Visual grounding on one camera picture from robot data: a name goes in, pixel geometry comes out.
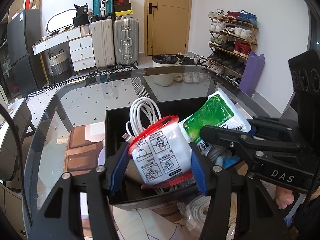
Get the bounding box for white suitcase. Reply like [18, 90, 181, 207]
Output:
[90, 18, 117, 69]

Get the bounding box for person's right hand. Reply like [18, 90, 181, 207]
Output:
[275, 187, 303, 210]

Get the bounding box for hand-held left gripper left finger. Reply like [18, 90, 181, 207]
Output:
[27, 141, 131, 240]

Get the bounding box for white cable coil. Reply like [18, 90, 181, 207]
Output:
[122, 97, 163, 142]

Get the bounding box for clear bag of rope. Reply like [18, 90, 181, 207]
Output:
[177, 193, 238, 240]

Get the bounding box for purple bag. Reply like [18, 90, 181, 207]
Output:
[238, 51, 266, 97]

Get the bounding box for green tissue packet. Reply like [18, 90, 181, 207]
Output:
[178, 87, 252, 156]

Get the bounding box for rows of racked sneakers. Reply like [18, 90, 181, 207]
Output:
[208, 8, 258, 84]

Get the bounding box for brown textured pouch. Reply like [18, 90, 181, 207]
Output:
[124, 159, 144, 184]

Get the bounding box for wooden shoe rack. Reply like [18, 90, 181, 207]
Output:
[207, 9, 260, 82]

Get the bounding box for white packet red edges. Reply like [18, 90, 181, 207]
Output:
[128, 115, 198, 190]

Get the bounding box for white dressing table with drawers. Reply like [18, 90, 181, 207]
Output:
[32, 26, 97, 77]

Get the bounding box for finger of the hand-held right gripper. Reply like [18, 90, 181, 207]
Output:
[199, 124, 315, 173]
[249, 116, 301, 143]

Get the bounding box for dark glass wardrobe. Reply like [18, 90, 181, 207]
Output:
[0, 24, 13, 97]

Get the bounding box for woven laundry basket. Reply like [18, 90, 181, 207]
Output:
[47, 50, 73, 83]

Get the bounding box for flat cardboard box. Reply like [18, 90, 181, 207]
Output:
[7, 0, 26, 23]

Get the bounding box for printed cartoon table mat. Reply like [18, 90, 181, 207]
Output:
[63, 122, 250, 240]

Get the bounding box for wooden door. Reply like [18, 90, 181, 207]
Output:
[144, 0, 193, 57]

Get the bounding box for person's right forearm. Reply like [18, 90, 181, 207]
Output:
[294, 192, 320, 240]

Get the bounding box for silver suitcase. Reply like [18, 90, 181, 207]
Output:
[113, 18, 140, 68]

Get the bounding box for black bag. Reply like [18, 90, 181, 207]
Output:
[73, 3, 91, 28]

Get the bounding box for oval mirror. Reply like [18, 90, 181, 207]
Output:
[46, 8, 77, 34]

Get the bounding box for black yellow shoe box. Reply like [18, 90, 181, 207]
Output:
[115, 10, 134, 19]

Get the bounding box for white trash bin black liner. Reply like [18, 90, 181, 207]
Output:
[152, 54, 178, 87]

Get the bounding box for pile of loose shoes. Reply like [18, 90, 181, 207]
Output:
[174, 53, 212, 85]

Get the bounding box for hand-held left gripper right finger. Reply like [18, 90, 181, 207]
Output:
[189, 142, 298, 240]

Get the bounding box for black white patterned rug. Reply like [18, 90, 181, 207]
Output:
[25, 74, 150, 101]

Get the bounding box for teal suitcase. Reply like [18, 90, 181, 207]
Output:
[93, 0, 116, 21]

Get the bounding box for black fridge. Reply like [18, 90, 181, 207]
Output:
[6, 8, 48, 97]

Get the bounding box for black storage box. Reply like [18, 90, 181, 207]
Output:
[104, 96, 251, 207]

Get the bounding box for white plush toy blue fin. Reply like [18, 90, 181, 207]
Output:
[209, 145, 242, 170]

